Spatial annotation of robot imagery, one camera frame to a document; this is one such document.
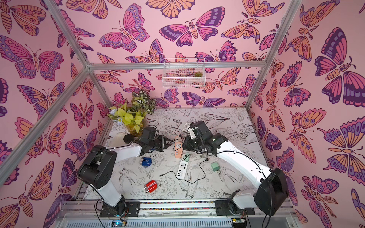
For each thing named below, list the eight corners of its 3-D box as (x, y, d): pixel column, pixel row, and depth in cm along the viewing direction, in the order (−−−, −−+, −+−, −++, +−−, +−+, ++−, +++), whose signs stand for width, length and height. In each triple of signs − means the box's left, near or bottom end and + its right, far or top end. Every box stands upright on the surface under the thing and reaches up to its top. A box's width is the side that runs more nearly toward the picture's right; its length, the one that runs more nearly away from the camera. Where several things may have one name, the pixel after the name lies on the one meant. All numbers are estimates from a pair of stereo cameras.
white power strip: (176, 178, 86) (176, 176, 83) (180, 161, 92) (180, 159, 90) (184, 179, 85) (184, 178, 83) (188, 163, 91) (188, 161, 89)
